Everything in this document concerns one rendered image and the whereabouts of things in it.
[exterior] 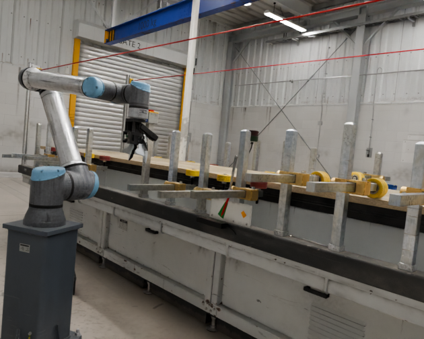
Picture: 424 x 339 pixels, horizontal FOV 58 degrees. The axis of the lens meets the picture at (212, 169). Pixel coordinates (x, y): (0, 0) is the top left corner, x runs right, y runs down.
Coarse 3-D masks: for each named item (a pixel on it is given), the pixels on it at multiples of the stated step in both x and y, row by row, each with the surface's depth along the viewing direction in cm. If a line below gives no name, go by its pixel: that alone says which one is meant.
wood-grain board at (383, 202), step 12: (96, 156) 306; (120, 156) 320; (156, 168) 249; (168, 168) 240; (180, 168) 232; (192, 168) 241; (216, 168) 270; (228, 168) 288; (300, 192) 172; (312, 192) 168; (324, 192) 164; (336, 192) 161; (396, 192) 197; (372, 204) 149; (384, 204) 146
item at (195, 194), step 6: (192, 192) 151; (198, 192) 151; (204, 192) 154; (210, 192) 156; (216, 192) 159; (222, 192) 161; (228, 192) 164; (234, 192) 167; (240, 192) 170; (258, 192) 178; (198, 198) 152; (204, 198) 154
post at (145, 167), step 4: (148, 124) 228; (152, 124) 229; (152, 128) 229; (148, 140) 228; (148, 144) 228; (148, 148) 229; (148, 152) 229; (148, 156) 229; (148, 160) 230; (144, 164) 229; (148, 164) 230; (144, 168) 229; (148, 168) 230; (144, 172) 229; (148, 172) 231; (144, 176) 229; (148, 176) 231; (144, 180) 229; (148, 180) 231; (140, 192) 231; (144, 192) 230; (144, 196) 230; (148, 196) 232
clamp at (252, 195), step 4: (232, 188) 178; (236, 188) 176; (240, 188) 174; (244, 188) 172; (248, 188) 173; (248, 192) 171; (252, 192) 170; (256, 192) 172; (248, 196) 170; (252, 196) 170; (256, 196) 172; (252, 200) 171
